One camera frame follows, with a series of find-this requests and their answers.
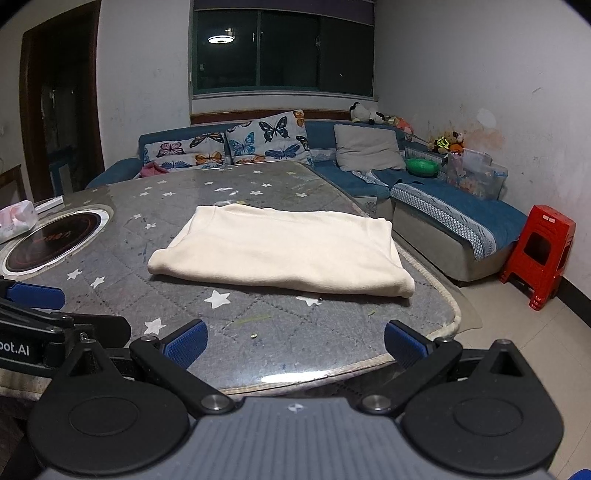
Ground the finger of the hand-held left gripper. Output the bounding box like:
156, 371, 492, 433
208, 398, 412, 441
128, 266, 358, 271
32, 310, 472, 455
0, 277, 66, 311

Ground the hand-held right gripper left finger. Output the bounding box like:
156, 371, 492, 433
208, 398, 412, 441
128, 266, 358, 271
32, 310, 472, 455
67, 319, 237, 415

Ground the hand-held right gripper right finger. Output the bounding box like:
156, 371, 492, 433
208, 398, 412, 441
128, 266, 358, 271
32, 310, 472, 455
356, 318, 526, 415

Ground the cream sweatshirt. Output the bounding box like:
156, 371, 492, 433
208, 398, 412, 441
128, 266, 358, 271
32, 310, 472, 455
148, 204, 415, 298

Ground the built-in round induction cooktop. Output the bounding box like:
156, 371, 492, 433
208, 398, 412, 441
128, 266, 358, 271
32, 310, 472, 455
2, 205, 115, 278

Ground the grey star tablecloth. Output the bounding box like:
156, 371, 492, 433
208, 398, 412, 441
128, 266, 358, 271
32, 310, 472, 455
0, 160, 462, 400

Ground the wooden chair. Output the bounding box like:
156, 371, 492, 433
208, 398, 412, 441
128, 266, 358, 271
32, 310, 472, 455
0, 165, 26, 204

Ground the blue cabinet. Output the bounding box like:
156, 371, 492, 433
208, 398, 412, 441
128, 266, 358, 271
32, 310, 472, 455
50, 147, 77, 195

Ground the blue patterned sofa cover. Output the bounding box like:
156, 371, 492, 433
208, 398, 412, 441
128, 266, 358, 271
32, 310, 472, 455
390, 182, 529, 264

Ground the red plastic stool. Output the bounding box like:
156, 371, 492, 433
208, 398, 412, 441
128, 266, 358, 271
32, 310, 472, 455
499, 204, 577, 311

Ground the pink cloth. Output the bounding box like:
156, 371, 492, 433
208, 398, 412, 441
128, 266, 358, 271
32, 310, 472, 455
140, 161, 171, 180

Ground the green round bowl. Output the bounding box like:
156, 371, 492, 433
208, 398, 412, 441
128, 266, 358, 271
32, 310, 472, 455
405, 158, 440, 177

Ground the clear plastic storage box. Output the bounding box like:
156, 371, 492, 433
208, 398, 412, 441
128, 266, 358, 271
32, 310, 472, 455
445, 148, 509, 201

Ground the small butterfly print cushion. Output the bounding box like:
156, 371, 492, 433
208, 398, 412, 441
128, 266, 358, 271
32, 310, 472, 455
144, 132, 227, 172

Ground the plain grey cushion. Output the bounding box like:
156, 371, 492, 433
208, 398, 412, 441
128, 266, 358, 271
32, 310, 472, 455
333, 124, 407, 172

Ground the pile of small plush toys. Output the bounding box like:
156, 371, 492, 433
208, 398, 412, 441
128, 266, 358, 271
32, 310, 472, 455
427, 130, 465, 154

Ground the large butterfly print cushion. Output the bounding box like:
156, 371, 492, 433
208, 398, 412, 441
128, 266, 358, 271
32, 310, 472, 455
225, 109, 315, 167

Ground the blue corner sofa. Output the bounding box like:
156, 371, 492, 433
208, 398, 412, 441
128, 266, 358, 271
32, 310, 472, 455
85, 119, 529, 283

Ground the black and white plush toy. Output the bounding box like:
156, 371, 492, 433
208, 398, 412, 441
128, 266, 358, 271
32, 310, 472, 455
348, 102, 386, 124

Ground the green framed window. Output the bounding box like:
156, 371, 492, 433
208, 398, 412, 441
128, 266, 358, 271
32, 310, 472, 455
190, 0, 377, 100

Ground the dark wooden door frame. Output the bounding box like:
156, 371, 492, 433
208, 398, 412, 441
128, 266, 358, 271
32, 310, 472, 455
19, 0, 106, 195

